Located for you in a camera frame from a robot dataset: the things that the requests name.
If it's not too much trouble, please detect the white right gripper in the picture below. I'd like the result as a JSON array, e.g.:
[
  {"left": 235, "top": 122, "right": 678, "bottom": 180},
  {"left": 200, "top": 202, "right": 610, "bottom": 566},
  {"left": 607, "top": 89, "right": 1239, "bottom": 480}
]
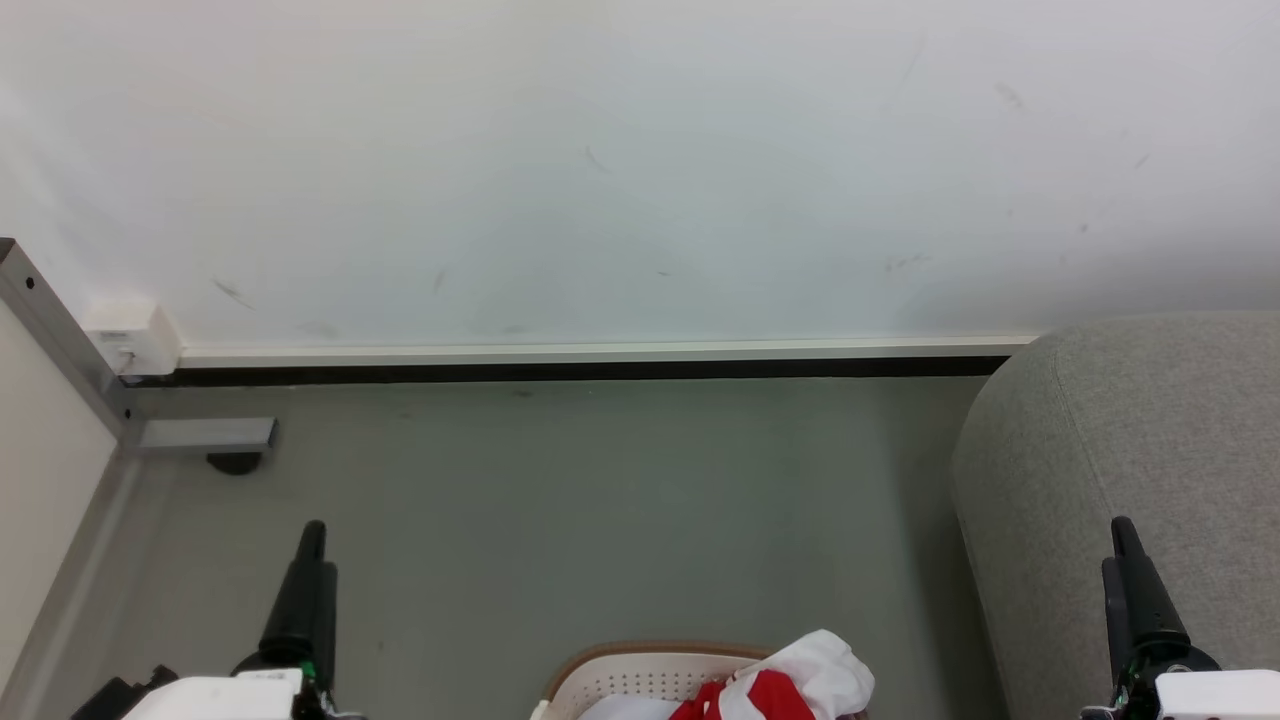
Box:
[{"left": 1080, "top": 516, "right": 1280, "bottom": 720}]

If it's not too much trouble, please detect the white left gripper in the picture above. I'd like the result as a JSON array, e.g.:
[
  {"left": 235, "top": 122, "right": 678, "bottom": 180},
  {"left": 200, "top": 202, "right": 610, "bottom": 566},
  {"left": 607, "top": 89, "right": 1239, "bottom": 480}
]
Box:
[{"left": 120, "top": 520, "right": 346, "bottom": 720}]

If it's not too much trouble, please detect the red and white garment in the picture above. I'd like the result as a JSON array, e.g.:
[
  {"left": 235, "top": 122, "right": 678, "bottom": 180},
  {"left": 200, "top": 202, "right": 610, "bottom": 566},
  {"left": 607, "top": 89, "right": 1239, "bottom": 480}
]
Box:
[{"left": 668, "top": 629, "right": 876, "bottom": 720}]

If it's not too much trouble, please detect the grey fabric sofa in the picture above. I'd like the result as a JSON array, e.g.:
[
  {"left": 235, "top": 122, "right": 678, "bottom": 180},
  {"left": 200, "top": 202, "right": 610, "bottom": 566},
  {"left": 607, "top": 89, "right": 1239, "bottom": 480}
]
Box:
[{"left": 950, "top": 311, "right": 1280, "bottom": 720}]

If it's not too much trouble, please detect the grey metal partition foot bar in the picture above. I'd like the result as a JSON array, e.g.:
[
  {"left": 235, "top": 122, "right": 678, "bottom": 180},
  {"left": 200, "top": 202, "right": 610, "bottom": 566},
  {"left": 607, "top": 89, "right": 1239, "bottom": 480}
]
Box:
[{"left": 135, "top": 417, "right": 279, "bottom": 457}]

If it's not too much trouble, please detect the beige partition panel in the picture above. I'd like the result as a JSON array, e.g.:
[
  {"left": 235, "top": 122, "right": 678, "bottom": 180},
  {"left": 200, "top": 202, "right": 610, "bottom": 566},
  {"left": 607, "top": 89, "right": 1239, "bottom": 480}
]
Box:
[{"left": 0, "top": 300, "right": 121, "bottom": 691}]

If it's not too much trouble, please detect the white perforated laundry basket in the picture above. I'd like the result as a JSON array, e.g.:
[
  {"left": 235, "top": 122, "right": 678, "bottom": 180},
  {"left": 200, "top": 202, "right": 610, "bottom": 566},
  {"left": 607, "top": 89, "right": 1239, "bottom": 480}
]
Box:
[{"left": 530, "top": 641, "right": 871, "bottom": 720}]

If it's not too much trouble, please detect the black skirting strip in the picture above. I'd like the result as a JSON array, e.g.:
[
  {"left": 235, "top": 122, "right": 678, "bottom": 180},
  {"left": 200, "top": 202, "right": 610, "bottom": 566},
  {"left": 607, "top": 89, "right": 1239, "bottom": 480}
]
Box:
[{"left": 118, "top": 356, "right": 1013, "bottom": 390}]

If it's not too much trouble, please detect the white wall junction box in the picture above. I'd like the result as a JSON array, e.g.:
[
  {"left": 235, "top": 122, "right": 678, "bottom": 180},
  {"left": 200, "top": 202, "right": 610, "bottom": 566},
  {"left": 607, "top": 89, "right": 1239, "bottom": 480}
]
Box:
[{"left": 82, "top": 302, "right": 184, "bottom": 380}]

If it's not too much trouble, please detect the grey metal partition frame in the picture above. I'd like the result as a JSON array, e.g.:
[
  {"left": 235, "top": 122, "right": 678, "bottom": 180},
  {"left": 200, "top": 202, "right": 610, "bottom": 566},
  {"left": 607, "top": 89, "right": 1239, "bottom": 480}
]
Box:
[{"left": 0, "top": 238, "right": 141, "bottom": 720}]

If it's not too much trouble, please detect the white wall cable trunking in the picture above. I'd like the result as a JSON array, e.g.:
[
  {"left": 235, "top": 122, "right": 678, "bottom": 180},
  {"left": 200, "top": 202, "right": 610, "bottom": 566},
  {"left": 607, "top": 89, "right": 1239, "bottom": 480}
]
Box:
[{"left": 176, "top": 335, "right": 1043, "bottom": 370}]

